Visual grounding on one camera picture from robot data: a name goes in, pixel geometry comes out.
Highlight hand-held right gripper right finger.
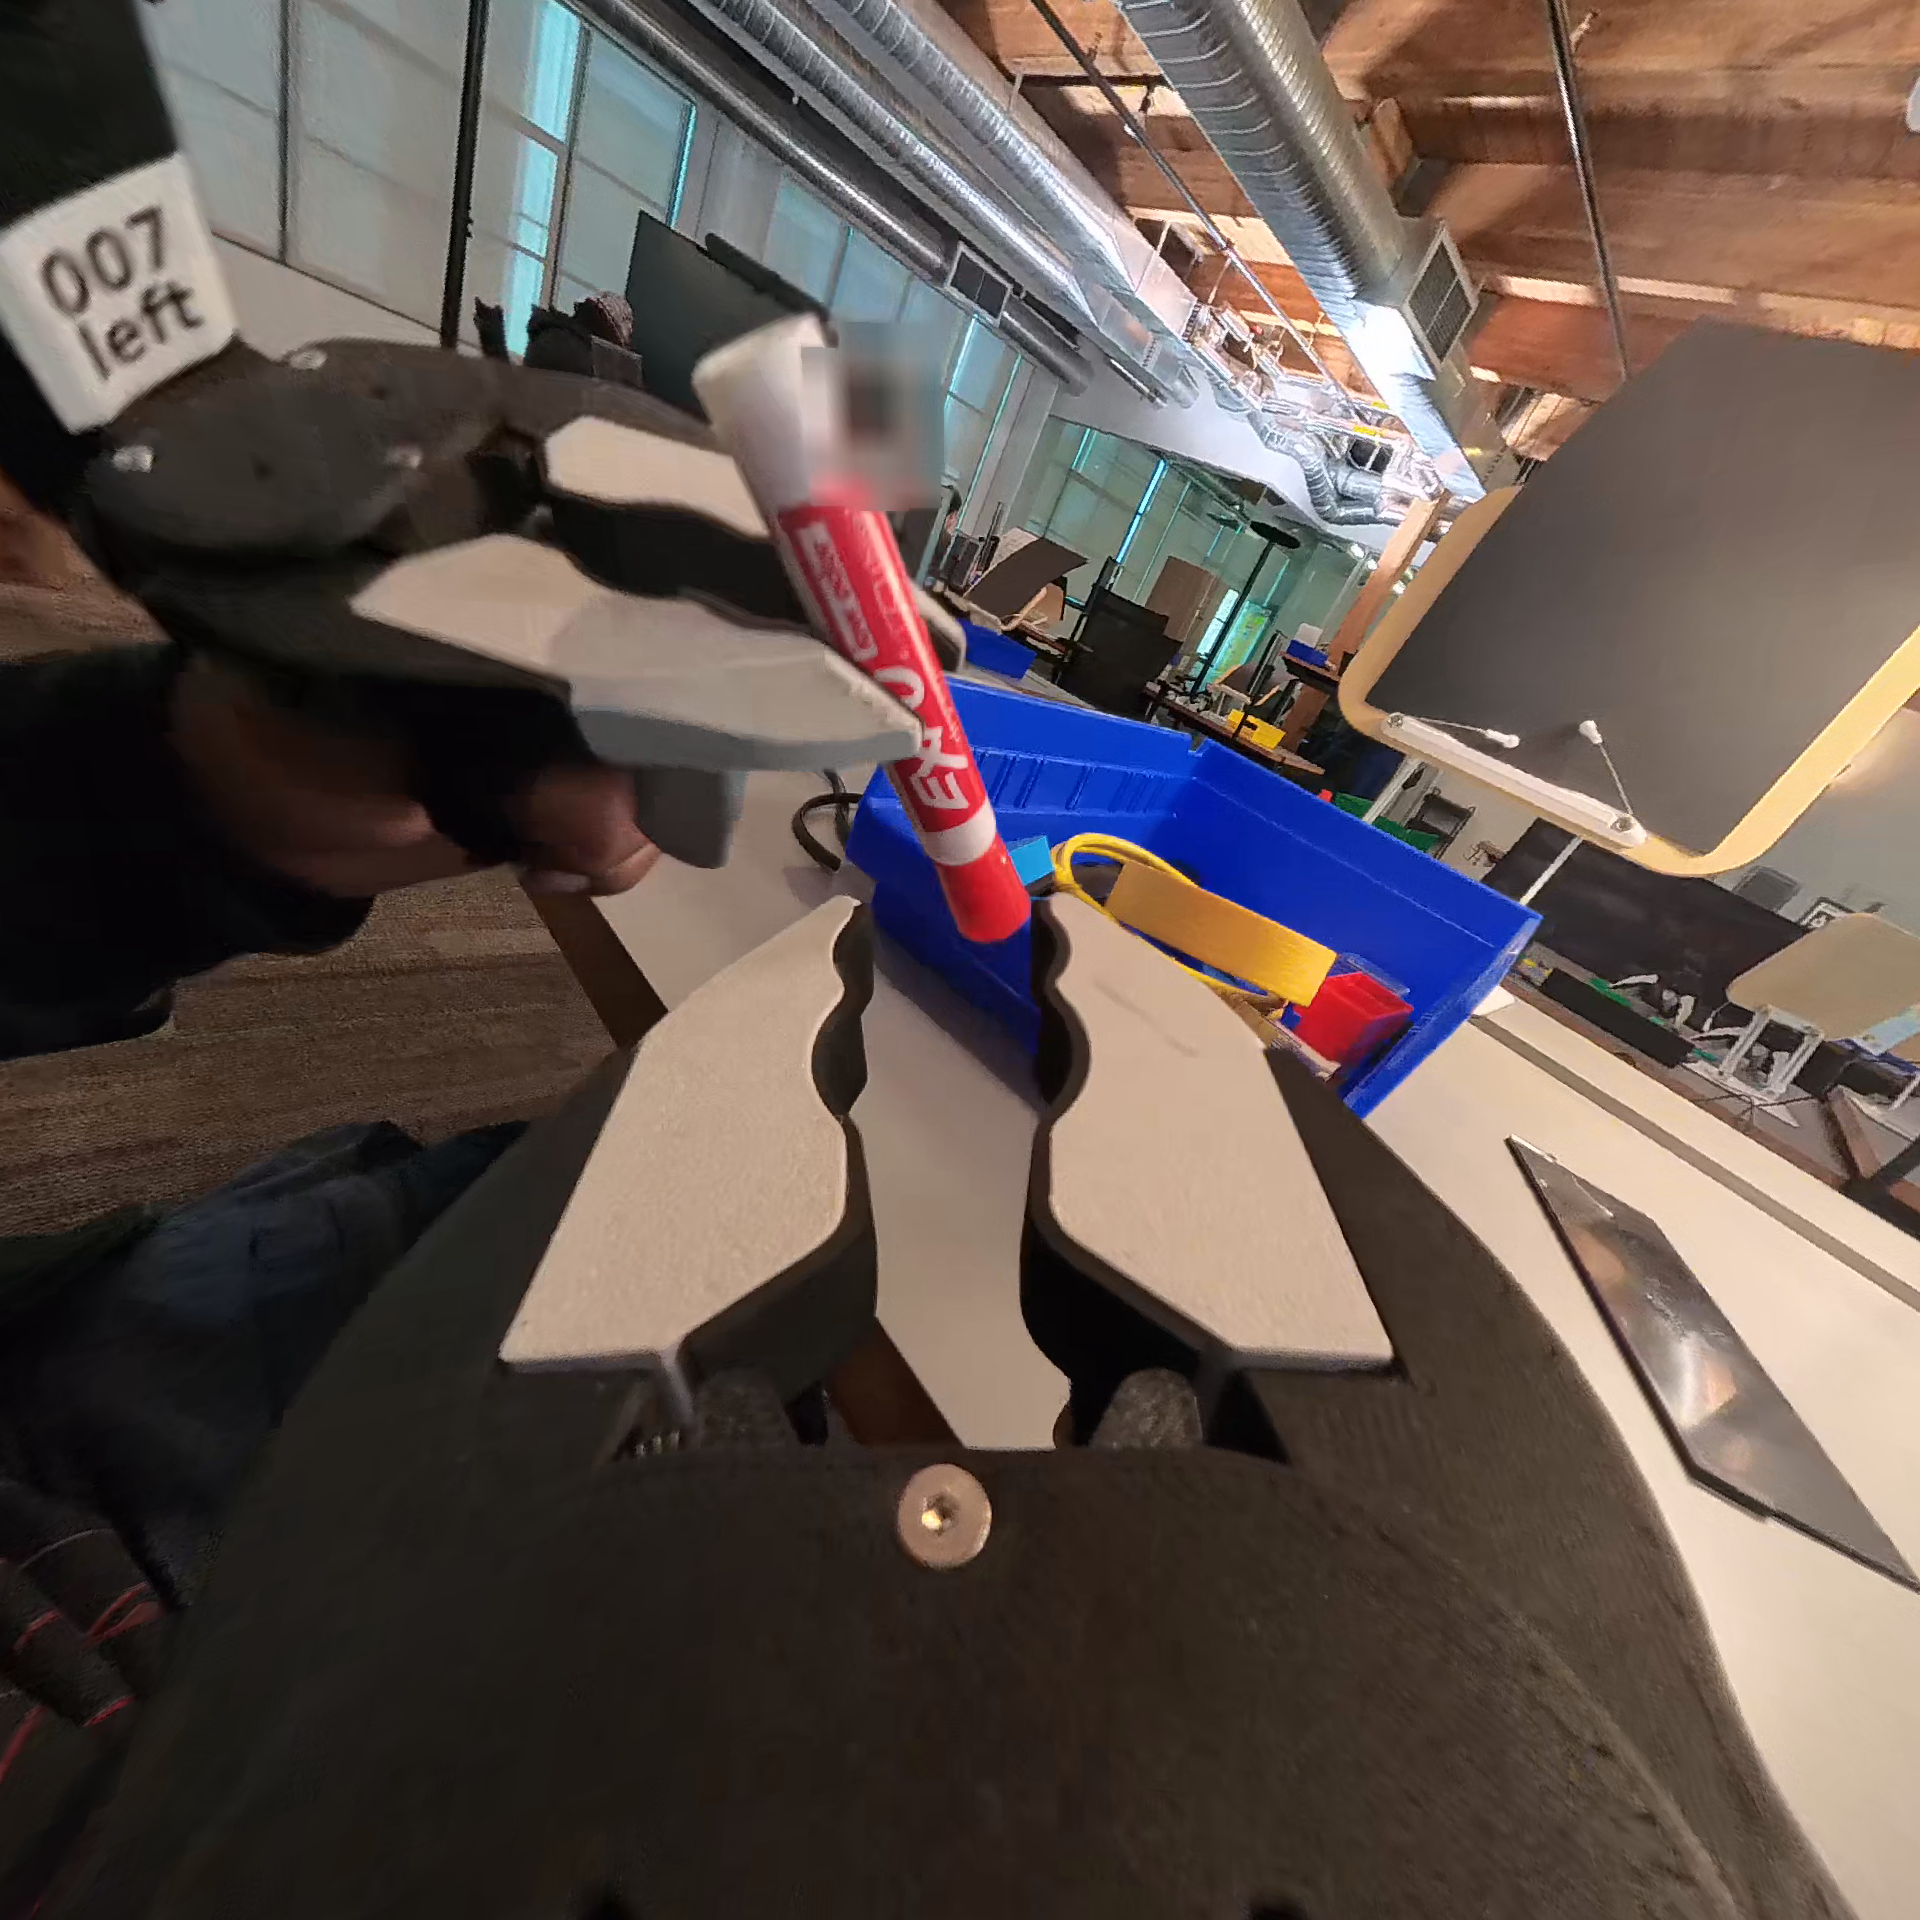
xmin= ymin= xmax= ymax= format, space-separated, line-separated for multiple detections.
xmin=1026 ymin=896 xmax=1401 ymax=1387

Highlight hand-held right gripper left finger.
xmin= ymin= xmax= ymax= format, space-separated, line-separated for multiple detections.
xmin=500 ymin=900 xmax=881 ymax=1425

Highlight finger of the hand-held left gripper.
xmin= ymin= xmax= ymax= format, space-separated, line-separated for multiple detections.
xmin=350 ymin=528 xmax=928 ymax=873
xmin=538 ymin=416 xmax=819 ymax=622

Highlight red dry-erase marker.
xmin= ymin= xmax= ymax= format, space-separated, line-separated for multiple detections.
xmin=691 ymin=313 xmax=1040 ymax=946

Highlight person's left forearm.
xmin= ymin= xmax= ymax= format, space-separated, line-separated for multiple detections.
xmin=0 ymin=638 xmax=377 ymax=1057

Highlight person's left hand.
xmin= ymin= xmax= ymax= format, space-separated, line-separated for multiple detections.
xmin=168 ymin=657 xmax=665 ymax=902

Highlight black screen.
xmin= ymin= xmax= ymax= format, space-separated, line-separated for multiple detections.
xmin=621 ymin=209 xmax=825 ymax=423

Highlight red plastic block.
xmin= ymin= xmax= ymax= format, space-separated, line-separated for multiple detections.
xmin=1292 ymin=972 xmax=1415 ymax=1070

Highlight black pole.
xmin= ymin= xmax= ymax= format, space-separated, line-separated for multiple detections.
xmin=439 ymin=0 xmax=492 ymax=351

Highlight large blue plastic bin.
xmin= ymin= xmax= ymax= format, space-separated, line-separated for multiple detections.
xmin=843 ymin=674 xmax=1544 ymax=1119

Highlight person's dark trousers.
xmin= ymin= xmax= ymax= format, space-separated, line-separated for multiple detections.
xmin=0 ymin=1118 xmax=525 ymax=1920

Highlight black glossy plate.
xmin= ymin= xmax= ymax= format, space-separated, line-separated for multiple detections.
xmin=1510 ymin=1136 xmax=1920 ymax=1594

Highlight black panel with pale rim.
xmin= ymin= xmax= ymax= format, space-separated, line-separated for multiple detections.
xmin=1337 ymin=313 xmax=1920 ymax=879

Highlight black cable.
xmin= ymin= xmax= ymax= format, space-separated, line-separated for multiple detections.
xmin=791 ymin=770 xmax=867 ymax=873

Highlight yellow flat strap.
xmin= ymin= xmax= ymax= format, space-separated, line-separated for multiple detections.
xmin=1108 ymin=864 xmax=1340 ymax=1008

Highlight yellow cable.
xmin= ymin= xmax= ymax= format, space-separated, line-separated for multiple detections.
xmin=1053 ymin=833 xmax=1292 ymax=1016

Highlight silver ribbed air duct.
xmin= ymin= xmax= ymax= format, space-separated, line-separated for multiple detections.
xmin=1116 ymin=0 xmax=1487 ymax=496

